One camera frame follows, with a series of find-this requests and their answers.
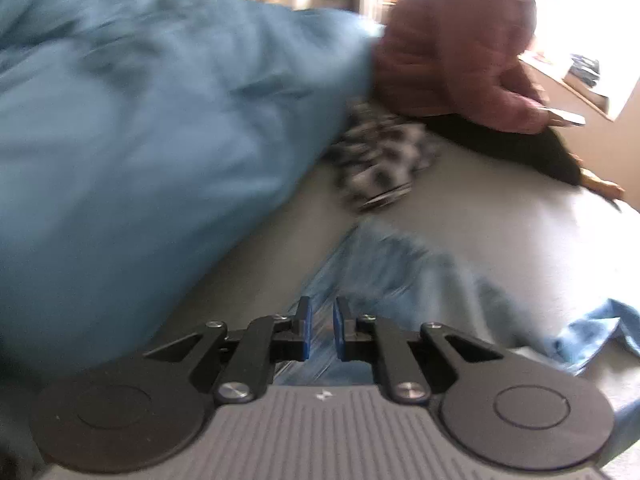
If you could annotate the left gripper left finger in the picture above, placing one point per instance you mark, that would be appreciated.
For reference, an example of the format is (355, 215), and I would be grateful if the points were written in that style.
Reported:
(139, 410)

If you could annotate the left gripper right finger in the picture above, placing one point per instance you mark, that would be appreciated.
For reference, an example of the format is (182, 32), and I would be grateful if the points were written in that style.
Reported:
(501, 408)

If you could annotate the blue denim jeans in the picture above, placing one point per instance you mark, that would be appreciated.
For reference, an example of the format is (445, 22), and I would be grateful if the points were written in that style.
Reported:
(384, 272)

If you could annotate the dark clothes on windowsill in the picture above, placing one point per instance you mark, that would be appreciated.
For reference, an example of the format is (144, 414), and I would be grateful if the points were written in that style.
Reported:
(585, 69)

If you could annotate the grey bed sheet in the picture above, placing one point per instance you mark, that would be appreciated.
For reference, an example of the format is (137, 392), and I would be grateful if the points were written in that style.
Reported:
(557, 251)

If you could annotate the teal blue duvet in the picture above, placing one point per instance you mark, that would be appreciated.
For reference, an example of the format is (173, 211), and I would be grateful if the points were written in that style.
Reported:
(141, 140)

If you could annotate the black white plaid shirt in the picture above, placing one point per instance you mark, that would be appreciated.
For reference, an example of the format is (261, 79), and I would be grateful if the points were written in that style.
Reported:
(379, 155)

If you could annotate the smartphone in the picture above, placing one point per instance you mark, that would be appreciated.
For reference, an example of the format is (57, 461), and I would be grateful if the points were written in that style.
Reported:
(565, 117)

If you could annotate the person in pink jacket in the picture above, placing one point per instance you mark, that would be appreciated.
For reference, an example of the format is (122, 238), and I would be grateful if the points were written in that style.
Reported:
(454, 65)

